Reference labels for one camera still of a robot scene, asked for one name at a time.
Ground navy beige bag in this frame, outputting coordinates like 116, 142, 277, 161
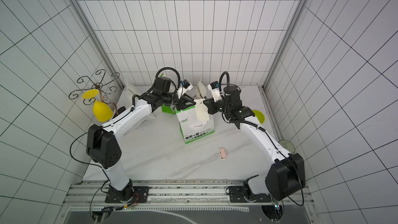
192, 80, 207, 100

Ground green white bag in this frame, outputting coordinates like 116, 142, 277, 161
154, 74, 176, 115
176, 106, 215, 144

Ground pink stapler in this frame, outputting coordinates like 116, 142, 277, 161
219, 147, 226, 160

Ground white paper bag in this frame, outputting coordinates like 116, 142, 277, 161
117, 81, 156, 125

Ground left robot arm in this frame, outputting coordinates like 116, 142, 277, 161
86, 77, 195, 195

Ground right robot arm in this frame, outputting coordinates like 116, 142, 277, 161
204, 84, 305, 202

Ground green bowl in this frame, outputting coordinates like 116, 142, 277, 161
253, 110, 265, 124

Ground yellow cup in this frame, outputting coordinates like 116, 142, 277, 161
93, 101, 114, 122

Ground green glass coaster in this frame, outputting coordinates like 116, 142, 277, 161
278, 140, 295, 154

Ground yellow saucer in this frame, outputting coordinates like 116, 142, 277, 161
82, 89, 99, 100

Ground black scroll metal stand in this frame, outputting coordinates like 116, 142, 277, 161
68, 69, 120, 105

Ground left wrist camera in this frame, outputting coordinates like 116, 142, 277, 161
177, 79, 193, 99

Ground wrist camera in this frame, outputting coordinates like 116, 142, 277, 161
207, 81, 222, 102
177, 79, 193, 99

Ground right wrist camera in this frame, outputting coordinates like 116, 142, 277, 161
207, 81, 222, 102

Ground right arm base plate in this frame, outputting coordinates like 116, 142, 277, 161
226, 186, 272, 203

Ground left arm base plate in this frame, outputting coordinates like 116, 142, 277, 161
105, 186, 150, 204

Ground aluminium rail frame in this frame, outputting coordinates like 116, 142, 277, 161
56, 180, 320, 224

